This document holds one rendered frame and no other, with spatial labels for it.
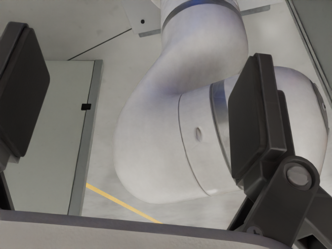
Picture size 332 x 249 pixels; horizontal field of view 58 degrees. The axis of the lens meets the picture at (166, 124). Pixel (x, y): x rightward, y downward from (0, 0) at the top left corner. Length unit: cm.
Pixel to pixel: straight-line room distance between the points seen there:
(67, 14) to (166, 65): 157
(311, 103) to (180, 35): 17
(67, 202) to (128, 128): 125
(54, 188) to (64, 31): 94
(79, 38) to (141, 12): 136
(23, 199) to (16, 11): 104
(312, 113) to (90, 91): 169
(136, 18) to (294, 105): 46
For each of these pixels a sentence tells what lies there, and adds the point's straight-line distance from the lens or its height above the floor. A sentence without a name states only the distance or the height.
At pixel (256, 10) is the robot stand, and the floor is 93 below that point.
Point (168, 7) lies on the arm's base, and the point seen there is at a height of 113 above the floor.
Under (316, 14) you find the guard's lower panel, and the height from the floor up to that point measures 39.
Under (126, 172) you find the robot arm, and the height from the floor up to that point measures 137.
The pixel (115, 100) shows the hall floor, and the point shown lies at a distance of 237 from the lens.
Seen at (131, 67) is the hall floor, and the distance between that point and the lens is 211.
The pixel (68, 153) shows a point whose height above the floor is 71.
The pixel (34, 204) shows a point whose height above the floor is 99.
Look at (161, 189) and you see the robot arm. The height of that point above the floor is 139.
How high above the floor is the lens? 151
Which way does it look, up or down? 35 degrees down
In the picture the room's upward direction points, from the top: 179 degrees clockwise
